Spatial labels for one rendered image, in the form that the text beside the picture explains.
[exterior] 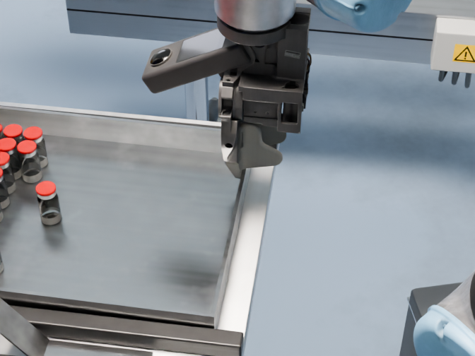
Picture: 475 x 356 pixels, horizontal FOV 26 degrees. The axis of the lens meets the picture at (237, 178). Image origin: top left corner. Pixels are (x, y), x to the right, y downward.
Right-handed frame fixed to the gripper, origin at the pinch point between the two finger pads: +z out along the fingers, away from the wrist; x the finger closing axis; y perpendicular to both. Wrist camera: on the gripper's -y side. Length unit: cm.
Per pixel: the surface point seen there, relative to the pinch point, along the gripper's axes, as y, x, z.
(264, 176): 3.2, 2.6, 3.6
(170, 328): -2.8, -20.9, 1.6
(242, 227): 1.8, -5.2, 3.6
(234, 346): 3.4, -22.1, 1.7
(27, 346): -15.4, -24.8, 1.7
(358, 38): 12, 84, 44
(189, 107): -22, 86, 67
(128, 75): -46, 126, 92
